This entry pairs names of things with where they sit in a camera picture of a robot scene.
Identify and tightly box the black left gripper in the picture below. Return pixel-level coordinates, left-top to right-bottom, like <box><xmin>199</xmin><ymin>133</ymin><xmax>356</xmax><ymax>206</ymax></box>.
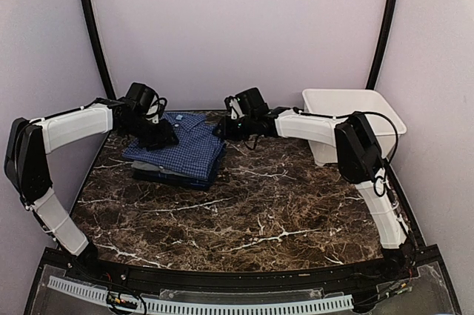
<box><xmin>122</xmin><ymin>114</ymin><xmax>179</xmax><ymax>150</ymax></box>

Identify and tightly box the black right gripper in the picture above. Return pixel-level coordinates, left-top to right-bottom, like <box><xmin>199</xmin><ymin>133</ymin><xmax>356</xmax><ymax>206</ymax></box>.
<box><xmin>213</xmin><ymin>114</ymin><xmax>256</xmax><ymax>141</ymax></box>

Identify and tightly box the grey shirt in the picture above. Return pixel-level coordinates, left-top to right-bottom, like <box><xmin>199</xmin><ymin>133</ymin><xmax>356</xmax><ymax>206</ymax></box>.
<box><xmin>131</xmin><ymin>160</ymin><xmax>178</xmax><ymax>175</ymax></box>

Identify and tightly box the blue checked long sleeve shirt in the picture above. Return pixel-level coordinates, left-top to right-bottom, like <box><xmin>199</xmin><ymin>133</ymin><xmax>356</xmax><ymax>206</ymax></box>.
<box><xmin>122</xmin><ymin>112</ymin><xmax>224</xmax><ymax>179</ymax></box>

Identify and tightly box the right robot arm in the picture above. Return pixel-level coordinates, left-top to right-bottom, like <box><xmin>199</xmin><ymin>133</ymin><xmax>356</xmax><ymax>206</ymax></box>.
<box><xmin>213</xmin><ymin>107</ymin><xmax>415</xmax><ymax>281</ymax></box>

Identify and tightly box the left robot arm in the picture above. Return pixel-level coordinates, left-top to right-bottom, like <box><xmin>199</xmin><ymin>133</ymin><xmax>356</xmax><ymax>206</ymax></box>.
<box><xmin>4</xmin><ymin>98</ymin><xmax>178</xmax><ymax>282</ymax></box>

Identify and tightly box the white plastic basket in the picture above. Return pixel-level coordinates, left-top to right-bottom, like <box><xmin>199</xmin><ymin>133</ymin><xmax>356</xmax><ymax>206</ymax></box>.
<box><xmin>302</xmin><ymin>88</ymin><xmax>407</xmax><ymax>157</ymax></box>

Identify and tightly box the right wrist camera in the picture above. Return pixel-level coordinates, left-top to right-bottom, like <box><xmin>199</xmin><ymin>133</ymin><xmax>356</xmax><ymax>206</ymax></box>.
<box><xmin>224</xmin><ymin>87</ymin><xmax>270</xmax><ymax>120</ymax></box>

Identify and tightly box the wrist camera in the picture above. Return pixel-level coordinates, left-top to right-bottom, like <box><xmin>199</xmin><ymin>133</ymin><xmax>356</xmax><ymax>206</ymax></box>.
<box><xmin>124</xmin><ymin>82</ymin><xmax>167</xmax><ymax>124</ymax></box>
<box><xmin>224</xmin><ymin>87</ymin><xmax>270</xmax><ymax>120</ymax></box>

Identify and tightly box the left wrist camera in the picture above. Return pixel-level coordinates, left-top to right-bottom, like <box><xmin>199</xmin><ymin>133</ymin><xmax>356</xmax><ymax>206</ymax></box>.
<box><xmin>124</xmin><ymin>82</ymin><xmax>167</xmax><ymax>124</ymax></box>

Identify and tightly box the black front rail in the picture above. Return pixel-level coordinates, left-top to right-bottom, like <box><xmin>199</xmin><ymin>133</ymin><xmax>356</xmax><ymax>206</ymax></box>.
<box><xmin>44</xmin><ymin>248</ymin><xmax>438</xmax><ymax>296</ymax></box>

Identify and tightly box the white slotted cable duct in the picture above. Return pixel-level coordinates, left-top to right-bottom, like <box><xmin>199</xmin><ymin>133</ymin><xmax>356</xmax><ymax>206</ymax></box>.
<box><xmin>47</xmin><ymin>276</ymin><xmax>353</xmax><ymax>314</ymax></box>

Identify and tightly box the right black frame post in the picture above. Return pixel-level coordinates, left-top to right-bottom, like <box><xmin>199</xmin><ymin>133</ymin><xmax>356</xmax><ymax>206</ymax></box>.
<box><xmin>365</xmin><ymin>0</ymin><xmax>397</xmax><ymax>90</ymax></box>

